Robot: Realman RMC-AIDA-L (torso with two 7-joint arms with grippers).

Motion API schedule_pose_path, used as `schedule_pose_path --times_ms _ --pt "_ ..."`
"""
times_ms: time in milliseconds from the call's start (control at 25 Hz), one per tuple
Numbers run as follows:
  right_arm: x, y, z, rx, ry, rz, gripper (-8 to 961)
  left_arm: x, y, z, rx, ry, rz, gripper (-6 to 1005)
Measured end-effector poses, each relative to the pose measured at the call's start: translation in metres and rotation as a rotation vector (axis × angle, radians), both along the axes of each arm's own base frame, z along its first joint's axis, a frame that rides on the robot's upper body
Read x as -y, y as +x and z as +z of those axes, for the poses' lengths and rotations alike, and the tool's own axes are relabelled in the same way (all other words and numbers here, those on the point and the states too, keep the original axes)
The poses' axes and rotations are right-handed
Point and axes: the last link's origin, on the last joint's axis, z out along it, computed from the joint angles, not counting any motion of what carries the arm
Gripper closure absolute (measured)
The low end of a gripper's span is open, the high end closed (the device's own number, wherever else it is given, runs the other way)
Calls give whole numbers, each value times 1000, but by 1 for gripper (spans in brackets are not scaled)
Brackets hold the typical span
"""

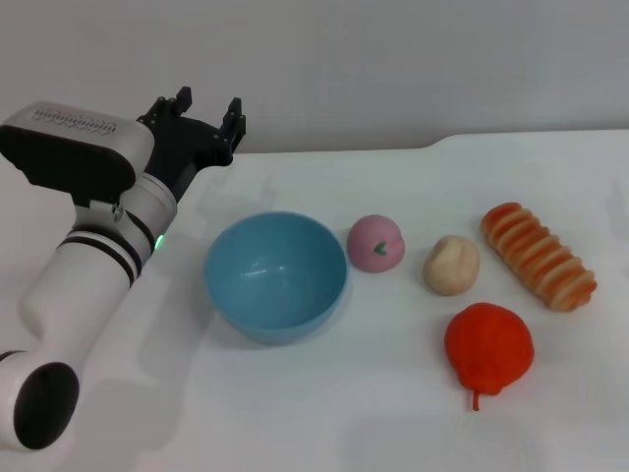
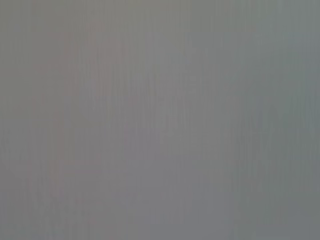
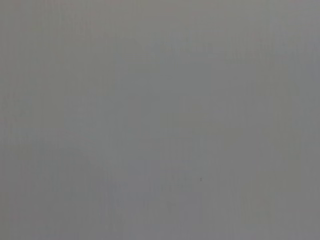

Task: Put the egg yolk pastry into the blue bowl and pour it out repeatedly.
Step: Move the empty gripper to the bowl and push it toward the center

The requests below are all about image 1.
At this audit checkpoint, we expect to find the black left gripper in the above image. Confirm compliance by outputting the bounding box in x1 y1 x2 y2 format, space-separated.
137 86 246 203

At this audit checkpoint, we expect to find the blue bowl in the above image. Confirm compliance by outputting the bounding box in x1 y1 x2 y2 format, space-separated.
203 210 350 345

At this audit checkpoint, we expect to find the beige egg yolk pastry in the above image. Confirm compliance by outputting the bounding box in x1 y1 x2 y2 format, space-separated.
423 234 482 296

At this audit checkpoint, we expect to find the pink peach-shaped pastry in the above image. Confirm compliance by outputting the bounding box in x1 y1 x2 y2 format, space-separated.
346 213 407 273

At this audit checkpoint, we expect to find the orange striped bread roll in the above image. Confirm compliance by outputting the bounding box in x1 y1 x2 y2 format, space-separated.
480 202 599 312

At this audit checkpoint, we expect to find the red pear-shaped toy fruit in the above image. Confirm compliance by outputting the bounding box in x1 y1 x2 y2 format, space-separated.
444 302 535 412

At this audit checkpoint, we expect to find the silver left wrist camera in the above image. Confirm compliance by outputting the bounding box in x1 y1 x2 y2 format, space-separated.
0 101 157 189

